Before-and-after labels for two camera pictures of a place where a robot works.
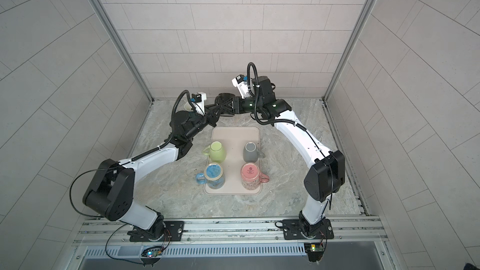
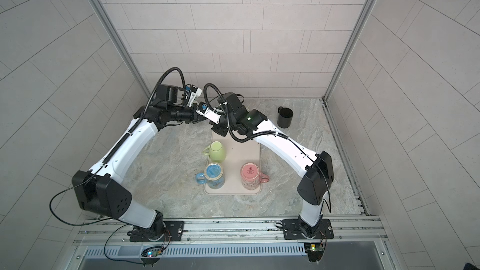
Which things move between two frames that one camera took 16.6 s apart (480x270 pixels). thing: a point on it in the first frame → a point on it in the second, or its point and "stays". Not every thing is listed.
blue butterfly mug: (213, 175) stays
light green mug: (216, 151) stays
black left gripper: (210, 119) → (194, 117)
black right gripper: (239, 105) → (222, 130)
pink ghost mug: (251, 177) stays
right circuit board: (315, 251) stays
